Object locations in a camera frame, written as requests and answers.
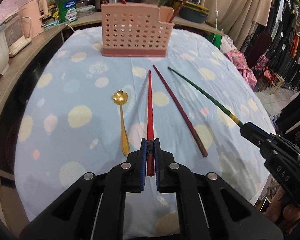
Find green chopstick long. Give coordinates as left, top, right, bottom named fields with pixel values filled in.
left=167, top=66, right=244, bottom=128

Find dark red chopstick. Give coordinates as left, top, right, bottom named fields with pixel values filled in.
left=169, top=0, right=187, bottom=23
left=153, top=65, right=208, bottom=158

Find gold flower spoon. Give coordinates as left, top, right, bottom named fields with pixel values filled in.
left=112, top=89, right=130, bottom=156

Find hanging clothes rack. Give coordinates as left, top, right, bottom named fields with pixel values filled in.
left=241, top=0, right=300, bottom=93

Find pink floral fabric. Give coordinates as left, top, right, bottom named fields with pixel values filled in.
left=225, top=49, right=257, bottom=89

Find blue dotted tablecloth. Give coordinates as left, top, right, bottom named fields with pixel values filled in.
left=14, top=27, right=274, bottom=224

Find beige hanging cloth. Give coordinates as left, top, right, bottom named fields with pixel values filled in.
left=200, top=0, right=272, bottom=48

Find stacked blue yellow bowls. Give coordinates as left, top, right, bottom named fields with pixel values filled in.
left=179, top=1, right=210, bottom=24

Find pink perforated utensil holder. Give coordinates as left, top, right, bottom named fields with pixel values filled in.
left=101, top=3, right=174, bottom=57

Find wet wipes pack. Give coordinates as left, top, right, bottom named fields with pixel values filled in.
left=43, top=20, right=59, bottom=30

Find white blender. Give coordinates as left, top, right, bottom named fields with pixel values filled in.
left=5, top=16, right=31, bottom=58

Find clear food container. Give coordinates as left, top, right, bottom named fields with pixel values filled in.
left=77, top=5, right=95, bottom=18

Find green milk powder can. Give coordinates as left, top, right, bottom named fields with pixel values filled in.
left=57, top=0, right=77, bottom=23

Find pink electric kettle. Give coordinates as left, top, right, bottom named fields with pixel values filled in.
left=19, top=0, right=49, bottom=38

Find white cord with switch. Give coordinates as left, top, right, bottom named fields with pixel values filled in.
left=211, top=0, right=222, bottom=43

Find white kettle cable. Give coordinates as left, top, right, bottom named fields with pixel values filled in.
left=43, top=23, right=77, bottom=34

